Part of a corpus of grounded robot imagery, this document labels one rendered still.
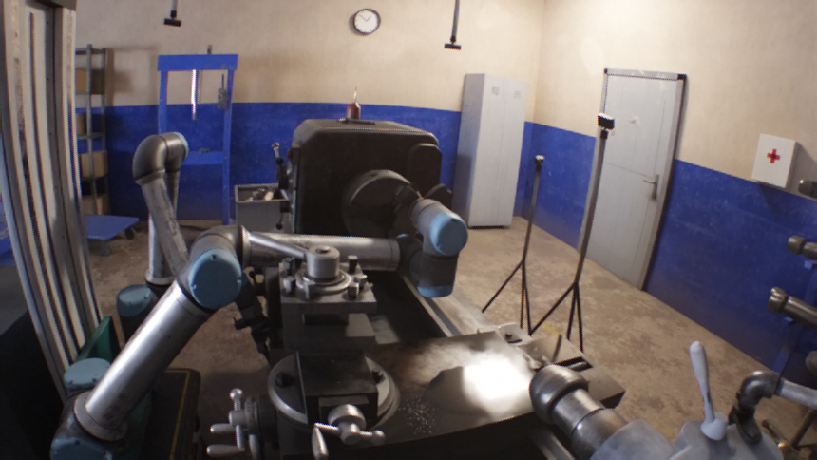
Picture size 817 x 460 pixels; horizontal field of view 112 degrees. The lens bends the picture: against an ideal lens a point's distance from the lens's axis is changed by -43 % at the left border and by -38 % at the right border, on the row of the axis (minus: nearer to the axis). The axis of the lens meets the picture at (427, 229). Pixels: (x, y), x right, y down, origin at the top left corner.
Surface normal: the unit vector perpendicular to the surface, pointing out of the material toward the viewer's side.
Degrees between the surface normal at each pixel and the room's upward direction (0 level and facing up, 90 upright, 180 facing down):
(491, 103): 90
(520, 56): 90
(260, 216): 90
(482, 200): 90
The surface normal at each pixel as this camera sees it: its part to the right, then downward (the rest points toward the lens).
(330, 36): 0.36, 0.32
